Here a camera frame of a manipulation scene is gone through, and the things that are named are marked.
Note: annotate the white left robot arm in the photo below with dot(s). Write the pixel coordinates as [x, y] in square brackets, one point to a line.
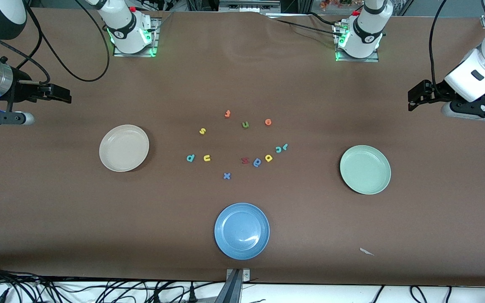
[366, 29]

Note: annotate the brown table cover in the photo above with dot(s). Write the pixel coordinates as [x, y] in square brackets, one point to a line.
[57, 210]

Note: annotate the grey aluminium frame piece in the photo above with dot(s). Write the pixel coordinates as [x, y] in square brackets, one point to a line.
[249, 5]

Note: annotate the blue round plate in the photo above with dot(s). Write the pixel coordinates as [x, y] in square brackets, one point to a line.
[241, 231]

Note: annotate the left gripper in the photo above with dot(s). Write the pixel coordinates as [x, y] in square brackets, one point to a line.
[435, 93]

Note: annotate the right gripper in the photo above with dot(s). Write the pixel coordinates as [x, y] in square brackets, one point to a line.
[20, 89]

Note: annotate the orange artificial flowers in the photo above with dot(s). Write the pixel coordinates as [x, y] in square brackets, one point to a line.
[335, 4]

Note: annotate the beige round plate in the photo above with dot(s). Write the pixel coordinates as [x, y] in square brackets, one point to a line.
[123, 148]

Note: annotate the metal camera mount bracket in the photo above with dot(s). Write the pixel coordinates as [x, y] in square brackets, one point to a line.
[236, 275]

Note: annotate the blue foam letter a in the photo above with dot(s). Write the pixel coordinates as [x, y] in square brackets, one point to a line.
[257, 162]

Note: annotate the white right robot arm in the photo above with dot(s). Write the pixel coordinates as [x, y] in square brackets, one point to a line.
[126, 25]

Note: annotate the white paper scrap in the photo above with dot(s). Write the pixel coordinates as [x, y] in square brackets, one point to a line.
[366, 251]

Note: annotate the green round plate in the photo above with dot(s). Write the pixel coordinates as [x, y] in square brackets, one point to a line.
[365, 169]

